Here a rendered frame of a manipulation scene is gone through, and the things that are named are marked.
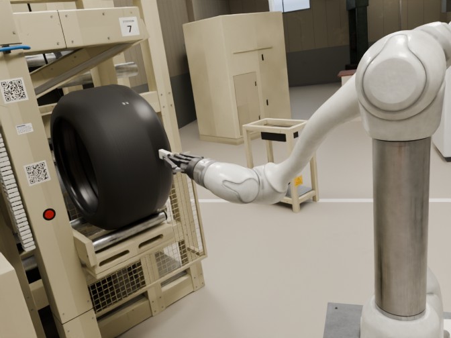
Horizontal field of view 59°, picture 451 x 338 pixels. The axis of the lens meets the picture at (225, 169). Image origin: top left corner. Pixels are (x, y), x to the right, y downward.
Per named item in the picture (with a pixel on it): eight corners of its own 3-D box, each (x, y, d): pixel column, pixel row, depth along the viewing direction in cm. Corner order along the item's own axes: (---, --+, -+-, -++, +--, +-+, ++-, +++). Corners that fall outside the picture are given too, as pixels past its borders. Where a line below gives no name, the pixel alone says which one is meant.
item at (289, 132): (296, 213, 370) (289, 129, 347) (251, 200, 415) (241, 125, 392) (319, 200, 391) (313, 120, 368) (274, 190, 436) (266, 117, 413)
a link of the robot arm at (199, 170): (202, 166, 116) (189, 161, 120) (204, 194, 119) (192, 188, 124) (225, 157, 121) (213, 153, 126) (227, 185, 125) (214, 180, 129)
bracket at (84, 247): (90, 267, 147) (84, 243, 144) (54, 238, 177) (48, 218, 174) (99, 263, 149) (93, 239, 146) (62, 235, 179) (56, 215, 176)
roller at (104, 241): (91, 255, 150) (88, 244, 149) (86, 251, 154) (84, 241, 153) (168, 220, 172) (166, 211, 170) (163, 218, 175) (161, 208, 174)
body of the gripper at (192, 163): (213, 156, 125) (194, 149, 132) (191, 163, 120) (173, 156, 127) (214, 178, 128) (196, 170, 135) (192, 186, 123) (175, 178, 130)
